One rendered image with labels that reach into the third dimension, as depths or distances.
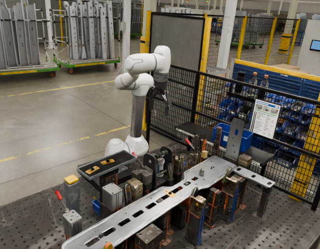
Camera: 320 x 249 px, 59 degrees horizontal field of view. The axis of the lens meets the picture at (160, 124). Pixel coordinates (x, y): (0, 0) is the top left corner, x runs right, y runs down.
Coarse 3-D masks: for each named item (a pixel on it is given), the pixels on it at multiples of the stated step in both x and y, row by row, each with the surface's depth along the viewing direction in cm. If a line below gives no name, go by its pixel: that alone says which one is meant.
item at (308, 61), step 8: (312, 24) 703; (312, 32) 706; (304, 40) 724; (312, 40) 708; (304, 48) 728; (312, 48) 712; (304, 56) 732; (312, 56) 718; (304, 64) 737; (312, 64) 723; (312, 72) 727; (312, 80) 731
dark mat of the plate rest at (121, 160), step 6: (114, 156) 186; (120, 156) 187; (126, 156) 187; (132, 156) 188; (96, 162) 178; (114, 162) 179; (120, 162) 180; (84, 168) 170; (102, 168) 172; (108, 168) 172; (90, 174) 165
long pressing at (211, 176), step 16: (208, 160) 222; (224, 160) 224; (192, 176) 199; (208, 176) 201; (160, 192) 180; (176, 192) 181; (128, 208) 164; (144, 208) 165; (160, 208) 166; (96, 224) 150; (112, 224) 151; (128, 224) 152; (144, 224) 153; (80, 240) 140; (112, 240) 141
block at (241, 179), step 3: (237, 177) 206; (240, 177) 206; (240, 180) 203; (243, 180) 203; (240, 183) 201; (243, 183) 204; (240, 186) 202; (243, 186) 206; (240, 189) 204; (237, 192) 205; (240, 192) 206; (240, 195) 211; (234, 198) 210; (237, 198) 208; (237, 201) 209; (237, 204) 210; (237, 207) 213; (234, 210) 211; (237, 210) 213
